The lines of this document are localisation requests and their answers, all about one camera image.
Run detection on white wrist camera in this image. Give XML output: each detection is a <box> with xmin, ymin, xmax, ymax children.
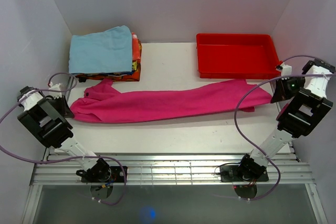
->
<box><xmin>276</xmin><ymin>61</ymin><xmax>292</xmax><ymax>76</ymax></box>
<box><xmin>48</xmin><ymin>82</ymin><xmax>64</xmax><ymax>93</ymax></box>

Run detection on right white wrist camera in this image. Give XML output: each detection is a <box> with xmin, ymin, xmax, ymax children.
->
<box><xmin>276</xmin><ymin>61</ymin><xmax>292</xmax><ymax>76</ymax></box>

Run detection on red plastic tray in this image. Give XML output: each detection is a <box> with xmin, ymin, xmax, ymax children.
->
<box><xmin>196</xmin><ymin>34</ymin><xmax>280</xmax><ymax>80</ymax></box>

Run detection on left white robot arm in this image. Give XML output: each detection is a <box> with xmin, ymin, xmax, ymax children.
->
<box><xmin>17</xmin><ymin>84</ymin><xmax>112</xmax><ymax>183</ymax></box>

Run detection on pink trousers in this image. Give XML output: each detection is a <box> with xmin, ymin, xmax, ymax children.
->
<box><xmin>70</xmin><ymin>79</ymin><xmax>271</xmax><ymax>124</ymax></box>

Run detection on aluminium rail frame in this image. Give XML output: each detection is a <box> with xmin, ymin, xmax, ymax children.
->
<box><xmin>22</xmin><ymin>77</ymin><xmax>329</xmax><ymax>224</ymax></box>

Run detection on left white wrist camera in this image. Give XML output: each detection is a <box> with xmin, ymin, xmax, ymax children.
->
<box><xmin>48</xmin><ymin>82</ymin><xmax>64</xmax><ymax>93</ymax></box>

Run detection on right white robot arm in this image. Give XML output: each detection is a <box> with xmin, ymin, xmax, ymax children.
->
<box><xmin>237</xmin><ymin>57</ymin><xmax>335</xmax><ymax>180</ymax></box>

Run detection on folded orange patterned trousers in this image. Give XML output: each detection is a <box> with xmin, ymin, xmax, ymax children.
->
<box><xmin>75</xmin><ymin>33</ymin><xmax>142</xmax><ymax>82</ymax></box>

